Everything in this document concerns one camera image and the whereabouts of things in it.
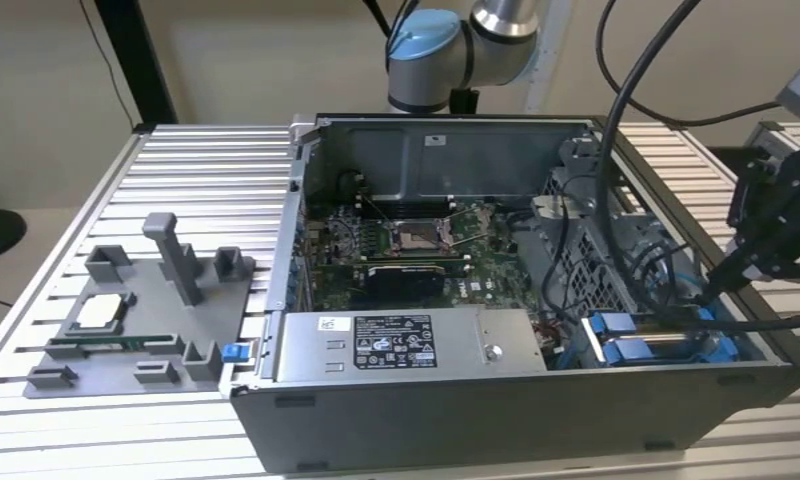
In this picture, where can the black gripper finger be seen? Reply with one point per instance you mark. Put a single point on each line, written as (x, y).
(777, 267)
(741, 262)

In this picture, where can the hard disk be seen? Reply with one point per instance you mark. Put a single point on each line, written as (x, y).
(614, 322)
(630, 352)

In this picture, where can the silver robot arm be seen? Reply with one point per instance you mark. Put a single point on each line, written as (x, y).
(501, 25)

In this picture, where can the black RAM slot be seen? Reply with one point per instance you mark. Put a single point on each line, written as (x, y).
(407, 206)
(454, 260)
(416, 255)
(407, 199)

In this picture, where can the small grey metal box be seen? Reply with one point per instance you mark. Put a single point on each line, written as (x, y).
(763, 137)

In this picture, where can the grey perforated drive cage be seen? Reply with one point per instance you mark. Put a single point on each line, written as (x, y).
(587, 260)

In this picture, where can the green motherboard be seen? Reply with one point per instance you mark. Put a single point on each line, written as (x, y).
(507, 260)

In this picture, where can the white vertical trunking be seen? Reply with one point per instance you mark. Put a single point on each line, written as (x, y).
(541, 90)

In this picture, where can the CPU socket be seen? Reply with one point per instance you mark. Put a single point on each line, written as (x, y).
(415, 236)

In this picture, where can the black graphics card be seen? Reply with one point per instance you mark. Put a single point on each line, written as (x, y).
(403, 285)

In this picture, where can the metal locking lever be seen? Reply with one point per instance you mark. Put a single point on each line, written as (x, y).
(379, 209)

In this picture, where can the dark grey PC case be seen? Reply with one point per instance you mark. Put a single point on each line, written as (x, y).
(440, 425)

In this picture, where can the grey power supply unit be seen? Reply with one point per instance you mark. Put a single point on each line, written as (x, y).
(307, 345)

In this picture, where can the small blue plastic tab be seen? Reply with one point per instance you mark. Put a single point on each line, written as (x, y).
(235, 352)

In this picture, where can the grey parts rack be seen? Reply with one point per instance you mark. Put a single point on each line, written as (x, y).
(147, 300)

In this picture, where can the green RAM stick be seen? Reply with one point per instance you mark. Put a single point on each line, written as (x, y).
(114, 342)

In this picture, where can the silver CPU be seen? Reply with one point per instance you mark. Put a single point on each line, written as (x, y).
(100, 311)

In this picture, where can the black frame post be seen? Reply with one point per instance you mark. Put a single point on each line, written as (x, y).
(136, 60)

